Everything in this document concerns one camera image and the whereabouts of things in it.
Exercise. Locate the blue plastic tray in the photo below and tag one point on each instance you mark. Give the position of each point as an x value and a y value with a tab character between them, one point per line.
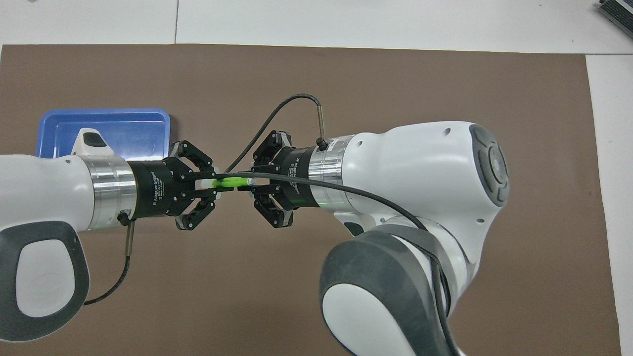
138	133

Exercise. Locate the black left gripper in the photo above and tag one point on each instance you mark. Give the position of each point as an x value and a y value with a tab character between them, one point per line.
153	190

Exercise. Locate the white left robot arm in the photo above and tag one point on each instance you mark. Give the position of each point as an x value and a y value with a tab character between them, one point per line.
44	188

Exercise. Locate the grey ribbed device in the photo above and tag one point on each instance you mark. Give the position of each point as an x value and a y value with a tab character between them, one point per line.
618	12

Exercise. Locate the green pen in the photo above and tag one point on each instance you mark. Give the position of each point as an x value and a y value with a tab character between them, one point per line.
230	183

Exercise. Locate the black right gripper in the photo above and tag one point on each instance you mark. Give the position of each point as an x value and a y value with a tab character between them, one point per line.
296	195

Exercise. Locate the brown table mat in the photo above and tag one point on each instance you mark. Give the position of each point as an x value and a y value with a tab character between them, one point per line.
247	296

